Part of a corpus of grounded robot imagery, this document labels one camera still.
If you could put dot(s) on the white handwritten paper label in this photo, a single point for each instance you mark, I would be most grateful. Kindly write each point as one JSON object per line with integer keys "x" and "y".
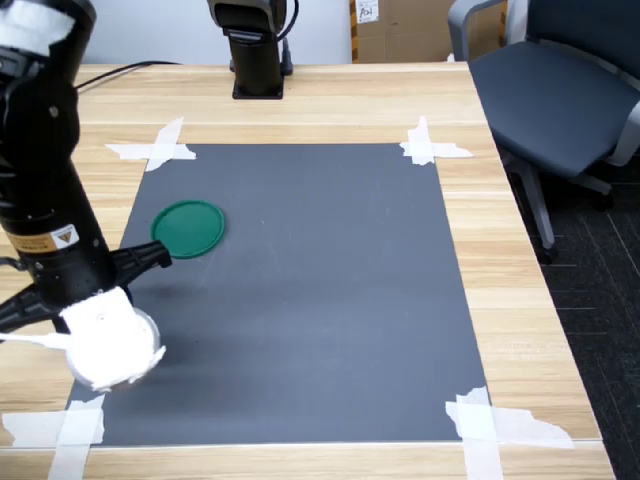
{"x": 366, "y": 11}

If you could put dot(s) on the brown cardboard box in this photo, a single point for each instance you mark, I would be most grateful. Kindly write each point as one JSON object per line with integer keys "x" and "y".
{"x": 415, "y": 35}

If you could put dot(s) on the round green lid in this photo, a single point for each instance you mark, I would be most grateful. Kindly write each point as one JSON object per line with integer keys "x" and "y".
{"x": 192, "y": 225}

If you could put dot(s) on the white masking tape patch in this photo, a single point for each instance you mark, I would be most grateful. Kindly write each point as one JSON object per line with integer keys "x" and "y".
{"x": 422, "y": 147}
{"x": 75, "y": 430}
{"x": 480, "y": 430}
{"x": 167, "y": 145}

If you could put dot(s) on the dark grey mat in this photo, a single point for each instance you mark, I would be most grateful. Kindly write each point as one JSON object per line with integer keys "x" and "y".
{"x": 300, "y": 300}

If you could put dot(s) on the grey-blue office chair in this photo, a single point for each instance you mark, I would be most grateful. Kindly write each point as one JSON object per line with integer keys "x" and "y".
{"x": 550, "y": 100}

